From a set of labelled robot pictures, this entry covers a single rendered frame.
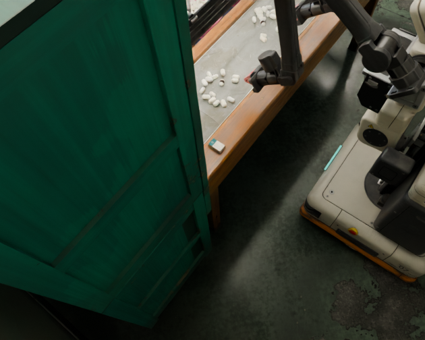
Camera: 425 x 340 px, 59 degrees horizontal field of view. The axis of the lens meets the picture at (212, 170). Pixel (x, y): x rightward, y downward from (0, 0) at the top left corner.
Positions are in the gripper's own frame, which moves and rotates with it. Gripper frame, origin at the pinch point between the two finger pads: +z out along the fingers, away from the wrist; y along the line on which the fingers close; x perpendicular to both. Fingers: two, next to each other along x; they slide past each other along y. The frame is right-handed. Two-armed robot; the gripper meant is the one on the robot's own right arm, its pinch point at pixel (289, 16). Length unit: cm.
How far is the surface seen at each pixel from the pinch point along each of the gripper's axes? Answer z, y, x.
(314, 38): -3.6, -4.1, 15.3
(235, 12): 26.9, 2.9, -10.8
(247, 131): -6, 55, 18
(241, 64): 13.0, 26.0, 4.6
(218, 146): -4, 69, 14
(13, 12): -75, 114, -57
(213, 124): 6, 60, 11
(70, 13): -73, 107, -53
